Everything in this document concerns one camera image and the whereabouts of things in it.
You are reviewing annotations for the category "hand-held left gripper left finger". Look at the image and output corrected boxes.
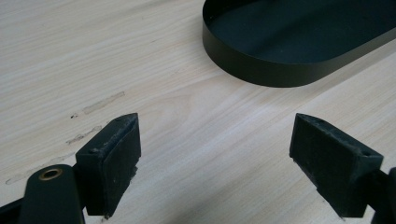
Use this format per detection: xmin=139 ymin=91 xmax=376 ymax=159
xmin=75 ymin=112 xmax=142 ymax=218

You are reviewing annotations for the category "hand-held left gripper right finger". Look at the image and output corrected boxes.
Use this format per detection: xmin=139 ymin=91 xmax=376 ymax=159
xmin=289 ymin=113 xmax=385 ymax=218

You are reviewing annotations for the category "black oval metal tray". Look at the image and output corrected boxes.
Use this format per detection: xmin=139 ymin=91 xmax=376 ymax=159
xmin=202 ymin=0 xmax=396 ymax=89

